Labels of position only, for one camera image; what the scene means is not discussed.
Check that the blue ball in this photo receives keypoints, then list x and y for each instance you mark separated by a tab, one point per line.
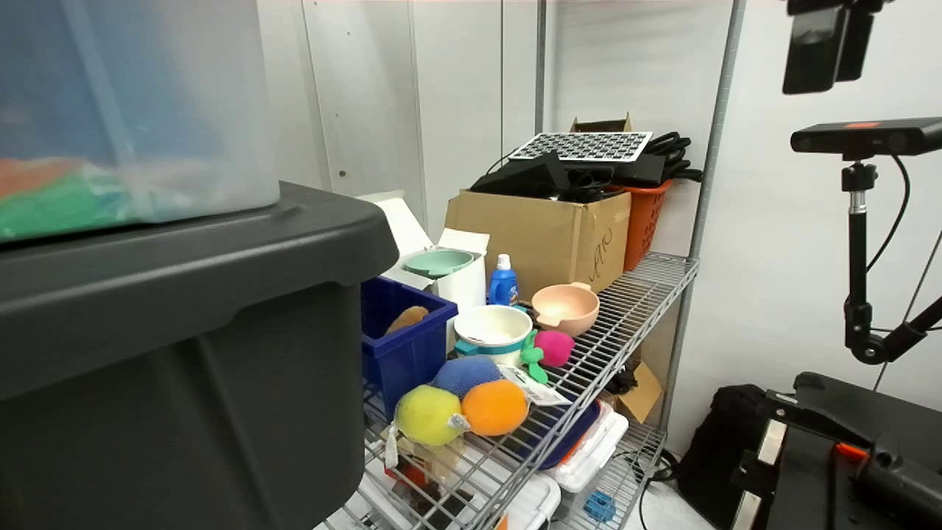
467	372

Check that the white bowl with teal base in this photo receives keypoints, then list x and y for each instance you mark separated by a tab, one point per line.
492	326

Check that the white plastic case orange insert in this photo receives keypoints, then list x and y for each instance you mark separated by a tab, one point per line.
592	450

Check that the small brown cardboard box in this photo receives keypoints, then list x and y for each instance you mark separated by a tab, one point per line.
639	393

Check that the black camera stand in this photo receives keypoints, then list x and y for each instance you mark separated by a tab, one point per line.
860	273

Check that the pink plush toy green leaves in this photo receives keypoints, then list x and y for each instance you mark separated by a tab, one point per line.
555	347

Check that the blue plastic storage box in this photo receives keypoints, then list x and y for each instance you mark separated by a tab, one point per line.
414	357

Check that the grey keypad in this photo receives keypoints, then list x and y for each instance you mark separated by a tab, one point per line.
585	147

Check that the black camera bar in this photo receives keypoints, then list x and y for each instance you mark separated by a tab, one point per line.
864	135

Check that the orange ball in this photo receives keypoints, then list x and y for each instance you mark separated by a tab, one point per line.
496	407

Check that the small blue round toy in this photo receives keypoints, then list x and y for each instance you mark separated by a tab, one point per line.
598	506

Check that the black perforated table board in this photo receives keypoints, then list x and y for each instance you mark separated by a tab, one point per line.
864	431

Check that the green silicone lid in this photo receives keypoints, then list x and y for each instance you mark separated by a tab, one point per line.
440	263

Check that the dark blue cloth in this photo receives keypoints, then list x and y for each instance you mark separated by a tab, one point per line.
569	437

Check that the dark grey storage tote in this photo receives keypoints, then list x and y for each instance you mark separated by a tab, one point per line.
177	372

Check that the white open carton box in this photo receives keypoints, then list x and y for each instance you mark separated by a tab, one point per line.
460	284

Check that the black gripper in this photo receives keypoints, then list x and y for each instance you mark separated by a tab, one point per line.
820	44

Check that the brown bread-shaped plush doll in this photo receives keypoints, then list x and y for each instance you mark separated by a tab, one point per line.
408	319

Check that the orange black clamp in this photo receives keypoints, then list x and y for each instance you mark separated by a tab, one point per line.
853	457

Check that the black backpack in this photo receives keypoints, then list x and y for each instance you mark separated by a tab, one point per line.
726	450

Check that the blue bottle white cap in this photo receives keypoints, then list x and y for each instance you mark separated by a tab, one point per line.
501	284

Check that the yellow ball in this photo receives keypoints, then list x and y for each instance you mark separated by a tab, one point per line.
427	416

